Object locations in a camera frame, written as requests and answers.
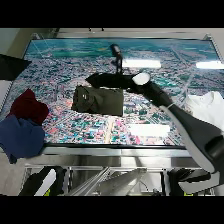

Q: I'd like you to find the dark red garment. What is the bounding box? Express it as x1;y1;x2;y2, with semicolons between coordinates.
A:
8;88;50;126

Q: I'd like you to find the white T-shirt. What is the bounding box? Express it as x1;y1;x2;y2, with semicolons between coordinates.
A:
183;91;224;132

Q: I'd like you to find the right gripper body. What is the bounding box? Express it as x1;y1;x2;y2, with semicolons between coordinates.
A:
85;72;136;91

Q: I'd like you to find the blue garment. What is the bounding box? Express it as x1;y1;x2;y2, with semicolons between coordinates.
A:
0;114;46;165

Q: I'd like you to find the olive green shirt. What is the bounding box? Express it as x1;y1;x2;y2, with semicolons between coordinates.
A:
71;85;125;117

